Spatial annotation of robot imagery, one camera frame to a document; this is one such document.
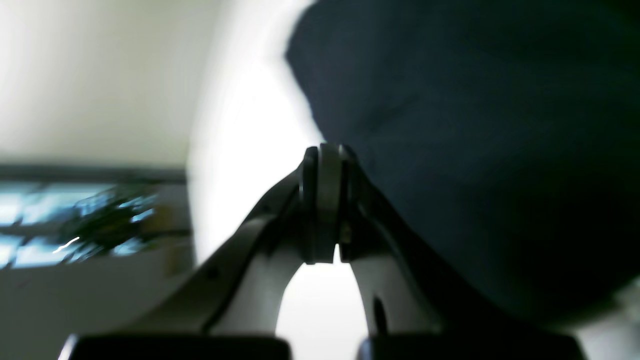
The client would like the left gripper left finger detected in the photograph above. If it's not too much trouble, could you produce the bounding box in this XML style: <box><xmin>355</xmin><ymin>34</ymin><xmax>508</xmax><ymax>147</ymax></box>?
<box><xmin>120</xmin><ymin>146</ymin><xmax>319</xmax><ymax>335</ymax></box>

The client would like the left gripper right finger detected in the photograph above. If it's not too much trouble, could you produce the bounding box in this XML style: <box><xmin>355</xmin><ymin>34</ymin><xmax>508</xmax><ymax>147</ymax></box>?
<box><xmin>320</xmin><ymin>144</ymin><xmax>445</xmax><ymax>336</ymax></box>

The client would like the black T-shirt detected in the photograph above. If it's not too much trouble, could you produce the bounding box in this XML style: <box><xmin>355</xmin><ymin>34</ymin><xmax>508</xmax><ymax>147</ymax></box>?
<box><xmin>286</xmin><ymin>0</ymin><xmax>640</xmax><ymax>322</ymax></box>

